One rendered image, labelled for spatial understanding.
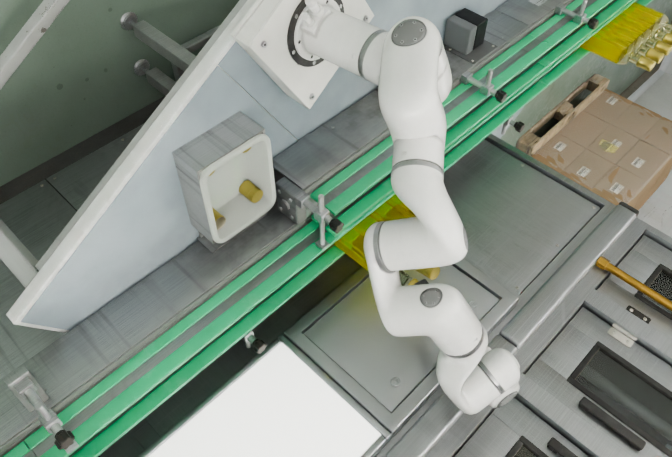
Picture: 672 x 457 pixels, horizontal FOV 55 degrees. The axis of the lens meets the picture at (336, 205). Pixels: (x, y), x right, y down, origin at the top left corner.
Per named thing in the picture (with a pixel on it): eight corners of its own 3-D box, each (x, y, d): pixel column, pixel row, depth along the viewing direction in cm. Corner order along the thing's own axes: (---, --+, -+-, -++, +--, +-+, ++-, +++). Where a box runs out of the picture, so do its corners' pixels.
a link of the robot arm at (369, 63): (368, 92, 123) (435, 125, 115) (346, 48, 112) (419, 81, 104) (398, 55, 125) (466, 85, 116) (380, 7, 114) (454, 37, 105)
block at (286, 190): (275, 211, 151) (295, 227, 148) (272, 183, 144) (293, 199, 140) (286, 203, 153) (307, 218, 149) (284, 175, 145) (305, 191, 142)
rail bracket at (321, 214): (296, 232, 149) (335, 262, 143) (292, 182, 136) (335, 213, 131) (305, 225, 150) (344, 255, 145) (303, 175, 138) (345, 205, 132)
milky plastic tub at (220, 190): (191, 226, 141) (216, 248, 137) (172, 152, 124) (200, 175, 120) (252, 185, 149) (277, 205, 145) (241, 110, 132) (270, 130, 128)
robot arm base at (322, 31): (275, 28, 119) (335, 57, 111) (313, -28, 119) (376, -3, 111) (312, 70, 132) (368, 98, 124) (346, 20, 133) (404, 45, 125)
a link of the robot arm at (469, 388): (464, 303, 114) (500, 355, 128) (407, 347, 114) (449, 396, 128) (492, 334, 108) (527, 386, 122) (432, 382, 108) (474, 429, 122)
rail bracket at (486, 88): (456, 82, 170) (498, 106, 164) (461, 59, 165) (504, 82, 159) (466, 76, 172) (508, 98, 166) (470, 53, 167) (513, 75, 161)
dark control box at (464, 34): (441, 43, 179) (466, 55, 175) (445, 18, 173) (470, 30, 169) (459, 31, 183) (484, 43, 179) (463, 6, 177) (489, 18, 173)
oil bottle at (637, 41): (573, 33, 214) (653, 70, 201) (578, 18, 210) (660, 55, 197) (582, 26, 217) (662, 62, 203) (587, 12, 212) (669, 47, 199)
